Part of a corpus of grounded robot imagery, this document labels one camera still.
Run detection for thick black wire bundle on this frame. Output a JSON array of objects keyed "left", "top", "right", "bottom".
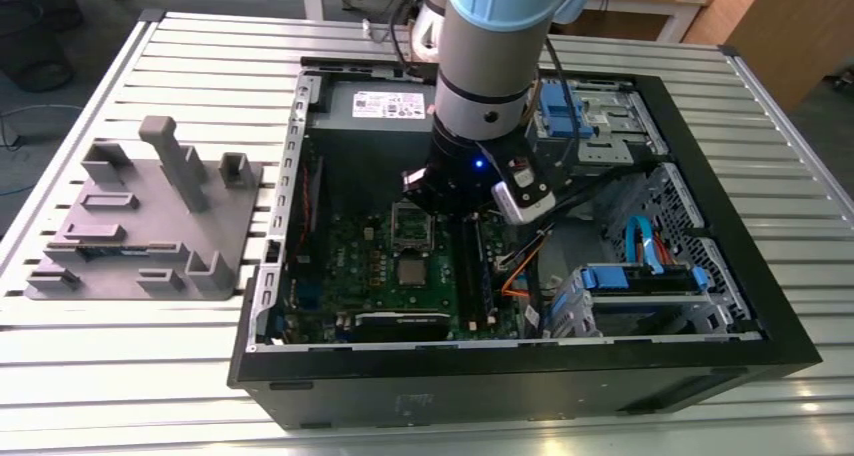
[{"left": 533, "top": 159, "right": 673, "bottom": 237}]

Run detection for red black twisted wire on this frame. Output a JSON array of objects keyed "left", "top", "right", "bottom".
[{"left": 298, "top": 158, "right": 315, "bottom": 257}]

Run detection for green Dell motherboard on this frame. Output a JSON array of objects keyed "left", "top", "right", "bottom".
[{"left": 283, "top": 195, "right": 529, "bottom": 345}]

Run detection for wooden cabinet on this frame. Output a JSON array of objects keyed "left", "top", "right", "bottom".
[{"left": 724, "top": 0, "right": 854, "bottom": 115}]

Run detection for black graphics card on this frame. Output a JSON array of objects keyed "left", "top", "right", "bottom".
[{"left": 352, "top": 309, "right": 456, "bottom": 343}]

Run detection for silver CPU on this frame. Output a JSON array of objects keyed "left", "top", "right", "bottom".
[{"left": 397, "top": 259, "right": 429, "bottom": 285}]

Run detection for hard disk in blue carrier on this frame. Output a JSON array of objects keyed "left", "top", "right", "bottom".
[{"left": 578, "top": 264, "right": 710, "bottom": 297}]

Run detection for black camera cable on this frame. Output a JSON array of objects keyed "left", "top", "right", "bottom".
[
  {"left": 537, "top": 35, "right": 582, "bottom": 177},
  {"left": 389, "top": 0, "right": 429, "bottom": 77}
]

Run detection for black RAM slot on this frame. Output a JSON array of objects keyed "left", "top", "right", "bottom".
[
  {"left": 454, "top": 214, "right": 477, "bottom": 328},
  {"left": 461, "top": 214, "right": 484, "bottom": 328},
  {"left": 468, "top": 214, "right": 492, "bottom": 328}
]

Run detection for blue plastic bay latch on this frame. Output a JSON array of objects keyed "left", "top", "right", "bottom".
[{"left": 538, "top": 83, "right": 597, "bottom": 141}]

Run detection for pale blue floor cable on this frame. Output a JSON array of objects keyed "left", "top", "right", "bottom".
[{"left": 0, "top": 103, "right": 86, "bottom": 150}]

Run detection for red data wire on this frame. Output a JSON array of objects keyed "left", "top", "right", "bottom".
[{"left": 638, "top": 233, "right": 677, "bottom": 273}]

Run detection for silver disk bay with latch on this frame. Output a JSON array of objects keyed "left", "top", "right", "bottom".
[{"left": 526, "top": 78, "right": 672, "bottom": 193}]

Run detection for orange wire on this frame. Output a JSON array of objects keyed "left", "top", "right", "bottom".
[{"left": 498, "top": 230, "right": 556, "bottom": 302}]

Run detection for black PC case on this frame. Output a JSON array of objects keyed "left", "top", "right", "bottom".
[{"left": 226, "top": 55, "right": 827, "bottom": 432}]

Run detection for RAM stick with blue label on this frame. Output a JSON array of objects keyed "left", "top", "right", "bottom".
[{"left": 46, "top": 243, "right": 182, "bottom": 258}]

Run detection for grey parts rack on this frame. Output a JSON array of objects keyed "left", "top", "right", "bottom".
[{"left": 23, "top": 115, "right": 266, "bottom": 302}]

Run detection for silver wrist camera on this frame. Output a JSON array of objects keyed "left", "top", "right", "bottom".
[{"left": 490, "top": 168, "right": 558, "bottom": 226}]

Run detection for blue data wire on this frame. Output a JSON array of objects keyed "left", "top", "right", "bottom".
[{"left": 625, "top": 214, "right": 670, "bottom": 276}]

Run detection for metal socket cover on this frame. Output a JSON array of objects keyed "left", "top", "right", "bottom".
[{"left": 390, "top": 203, "right": 440, "bottom": 256}]

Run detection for dark floor equipment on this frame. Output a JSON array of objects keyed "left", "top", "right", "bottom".
[{"left": 0, "top": 0, "right": 86, "bottom": 93}]

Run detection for grey power supply unit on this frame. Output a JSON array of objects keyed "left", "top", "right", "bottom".
[{"left": 307, "top": 79, "right": 442, "bottom": 200}]

